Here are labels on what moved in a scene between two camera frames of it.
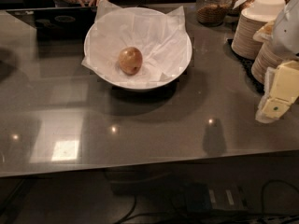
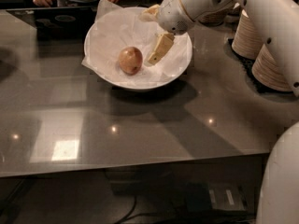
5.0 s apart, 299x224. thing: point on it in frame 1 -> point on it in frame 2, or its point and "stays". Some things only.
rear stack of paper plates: [257, 14] stays
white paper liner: [161, 37] stays
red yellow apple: [130, 60] stays
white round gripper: [287, 32] -> [172, 17]
